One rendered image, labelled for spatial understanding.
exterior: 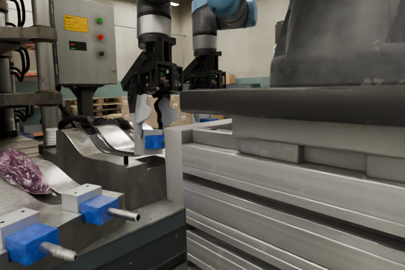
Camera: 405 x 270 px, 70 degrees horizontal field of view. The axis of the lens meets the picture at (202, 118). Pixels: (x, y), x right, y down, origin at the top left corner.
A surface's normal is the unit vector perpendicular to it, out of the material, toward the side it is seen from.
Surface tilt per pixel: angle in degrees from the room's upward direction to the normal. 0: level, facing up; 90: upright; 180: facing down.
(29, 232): 0
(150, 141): 82
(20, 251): 90
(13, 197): 26
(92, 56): 90
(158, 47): 82
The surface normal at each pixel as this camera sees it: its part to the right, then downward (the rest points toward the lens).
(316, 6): -0.81, -0.22
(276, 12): -0.68, 0.09
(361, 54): -0.45, -0.05
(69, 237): 0.89, 0.02
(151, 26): 0.04, -0.09
